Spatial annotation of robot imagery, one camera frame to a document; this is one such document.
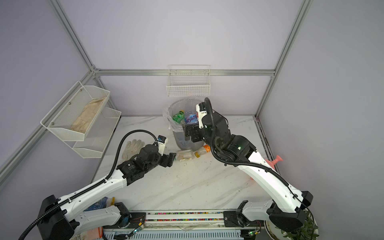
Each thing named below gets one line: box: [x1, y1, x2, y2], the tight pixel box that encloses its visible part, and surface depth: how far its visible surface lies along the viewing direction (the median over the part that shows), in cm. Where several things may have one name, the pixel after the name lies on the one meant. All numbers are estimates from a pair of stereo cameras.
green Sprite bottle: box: [172, 110, 186, 124], surface depth 94 cm
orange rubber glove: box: [86, 226, 103, 240], surface depth 70 cm
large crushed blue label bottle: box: [184, 111, 199, 124], surface depth 92 cm
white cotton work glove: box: [122, 139, 145, 161], surface depth 103 cm
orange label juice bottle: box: [194, 144, 211, 158], surface depth 97 cm
